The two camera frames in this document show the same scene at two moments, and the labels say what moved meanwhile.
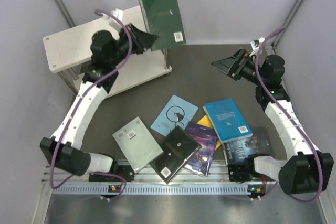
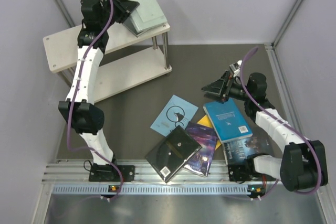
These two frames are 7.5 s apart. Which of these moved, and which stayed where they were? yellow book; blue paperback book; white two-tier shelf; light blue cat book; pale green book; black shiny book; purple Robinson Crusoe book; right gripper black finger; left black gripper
Moved: pale green book; right gripper black finger; left black gripper
Stayed: light blue cat book; blue paperback book; black shiny book; purple Robinson Crusoe book; yellow book; white two-tier shelf
